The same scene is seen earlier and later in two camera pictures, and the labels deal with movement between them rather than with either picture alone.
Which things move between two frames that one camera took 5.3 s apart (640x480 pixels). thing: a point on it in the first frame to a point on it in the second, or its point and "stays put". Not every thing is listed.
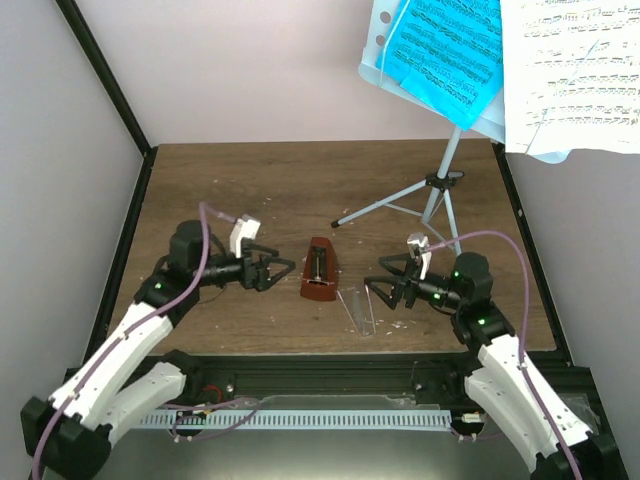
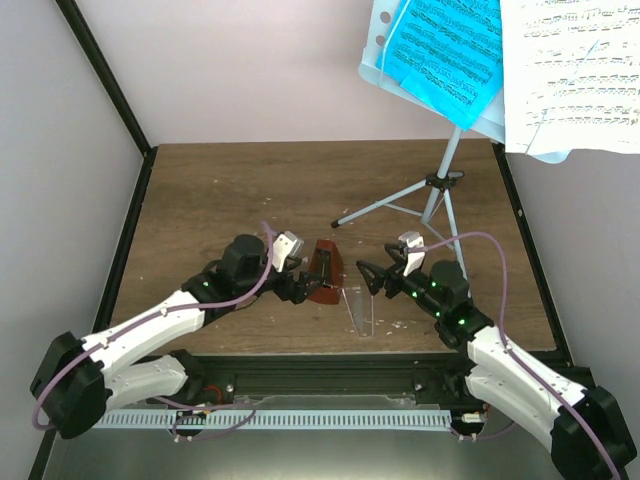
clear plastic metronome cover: [358, 303] stays put
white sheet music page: [571, 76] stays put
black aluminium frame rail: [220, 381] stays put
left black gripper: [261, 282] to [299, 294]
